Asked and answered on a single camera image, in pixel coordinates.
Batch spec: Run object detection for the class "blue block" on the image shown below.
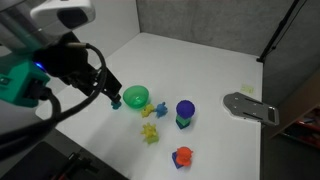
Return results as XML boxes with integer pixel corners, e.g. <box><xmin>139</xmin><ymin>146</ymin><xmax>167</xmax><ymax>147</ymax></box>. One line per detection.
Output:
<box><xmin>171</xmin><ymin>151</ymin><xmax>188</xmax><ymax>170</ymax></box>

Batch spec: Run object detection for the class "wooden toy shelf with bins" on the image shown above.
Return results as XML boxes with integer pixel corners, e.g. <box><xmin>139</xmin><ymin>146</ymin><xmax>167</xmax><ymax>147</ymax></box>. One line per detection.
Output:
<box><xmin>268</xmin><ymin>68</ymin><xmax>320</xmax><ymax>151</ymax></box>

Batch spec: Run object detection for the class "blue toy figure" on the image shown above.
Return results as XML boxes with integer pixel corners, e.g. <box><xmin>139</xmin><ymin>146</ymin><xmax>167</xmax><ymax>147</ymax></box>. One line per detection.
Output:
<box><xmin>154</xmin><ymin>101</ymin><xmax>169</xmax><ymax>119</ymax></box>

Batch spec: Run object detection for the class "black mat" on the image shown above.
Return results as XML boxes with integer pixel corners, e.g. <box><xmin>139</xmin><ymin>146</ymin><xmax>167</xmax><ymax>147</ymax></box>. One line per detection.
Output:
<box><xmin>0</xmin><ymin>140</ymin><xmax>129</xmax><ymax>180</ymax></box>

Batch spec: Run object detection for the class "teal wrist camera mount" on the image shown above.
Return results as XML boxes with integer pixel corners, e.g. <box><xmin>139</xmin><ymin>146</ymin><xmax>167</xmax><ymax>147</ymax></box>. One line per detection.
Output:
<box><xmin>0</xmin><ymin>54</ymin><xmax>52</xmax><ymax>109</ymax></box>

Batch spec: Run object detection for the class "orange toy figure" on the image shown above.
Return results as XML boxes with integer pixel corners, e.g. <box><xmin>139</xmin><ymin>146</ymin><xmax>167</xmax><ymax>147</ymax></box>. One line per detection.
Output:
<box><xmin>175</xmin><ymin>146</ymin><xmax>194</xmax><ymax>167</ymax></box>

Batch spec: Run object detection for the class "small yellow toy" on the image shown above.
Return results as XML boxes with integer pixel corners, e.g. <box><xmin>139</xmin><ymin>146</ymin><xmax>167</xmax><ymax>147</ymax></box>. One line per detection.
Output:
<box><xmin>140</xmin><ymin>103</ymin><xmax>156</xmax><ymax>119</ymax></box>

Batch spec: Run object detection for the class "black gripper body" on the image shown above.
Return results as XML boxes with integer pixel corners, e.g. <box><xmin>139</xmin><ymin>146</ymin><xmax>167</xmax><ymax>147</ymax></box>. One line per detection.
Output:
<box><xmin>32</xmin><ymin>31</ymin><xmax>123</xmax><ymax>101</ymax></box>

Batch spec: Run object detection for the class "yellow spiky toy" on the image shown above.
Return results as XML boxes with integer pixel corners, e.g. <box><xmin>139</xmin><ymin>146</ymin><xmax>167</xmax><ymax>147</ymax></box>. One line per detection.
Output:
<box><xmin>140</xmin><ymin>122</ymin><xmax>158</xmax><ymax>138</ymax></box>

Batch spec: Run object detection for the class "purple spiky ball toy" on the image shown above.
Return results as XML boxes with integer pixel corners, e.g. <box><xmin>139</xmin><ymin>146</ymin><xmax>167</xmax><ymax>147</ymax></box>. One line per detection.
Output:
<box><xmin>175</xmin><ymin>99</ymin><xmax>196</xmax><ymax>119</ymax></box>

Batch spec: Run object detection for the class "lime green block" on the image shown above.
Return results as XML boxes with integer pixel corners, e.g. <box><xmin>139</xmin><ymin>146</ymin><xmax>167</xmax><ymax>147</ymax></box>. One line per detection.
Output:
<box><xmin>145</xmin><ymin>133</ymin><xmax>160</xmax><ymax>145</ymax></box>

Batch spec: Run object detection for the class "black tripod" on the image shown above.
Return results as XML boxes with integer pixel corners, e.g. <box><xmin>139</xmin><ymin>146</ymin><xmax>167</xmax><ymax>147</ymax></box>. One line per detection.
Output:
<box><xmin>49</xmin><ymin>149</ymin><xmax>101</xmax><ymax>180</ymax></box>

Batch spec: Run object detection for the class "yellow sticky note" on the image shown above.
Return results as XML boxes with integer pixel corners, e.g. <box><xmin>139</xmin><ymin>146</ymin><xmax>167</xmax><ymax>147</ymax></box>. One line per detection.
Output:
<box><xmin>240</xmin><ymin>83</ymin><xmax>255</xmax><ymax>94</ymax></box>

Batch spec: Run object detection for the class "green plastic bowl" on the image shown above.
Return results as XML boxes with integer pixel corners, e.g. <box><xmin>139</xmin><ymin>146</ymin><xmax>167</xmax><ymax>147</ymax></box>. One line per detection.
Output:
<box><xmin>122</xmin><ymin>85</ymin><xmax>150</xmax><ymax>110</ymax></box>

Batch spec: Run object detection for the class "grey metal mounting plate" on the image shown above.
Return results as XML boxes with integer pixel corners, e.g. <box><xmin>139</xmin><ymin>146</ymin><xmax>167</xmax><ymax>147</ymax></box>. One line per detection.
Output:
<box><xmin>222</xmin><ymin>92</ymin><xmax>280</xmax><ymax>127</ymax></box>

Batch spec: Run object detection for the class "black stand pole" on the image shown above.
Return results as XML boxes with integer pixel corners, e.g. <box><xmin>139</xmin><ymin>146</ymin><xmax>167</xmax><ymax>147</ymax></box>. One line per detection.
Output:
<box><xmin>255</xmin><ymin>0</ymin><xmax>308</xmax><ymax>64</ymax></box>

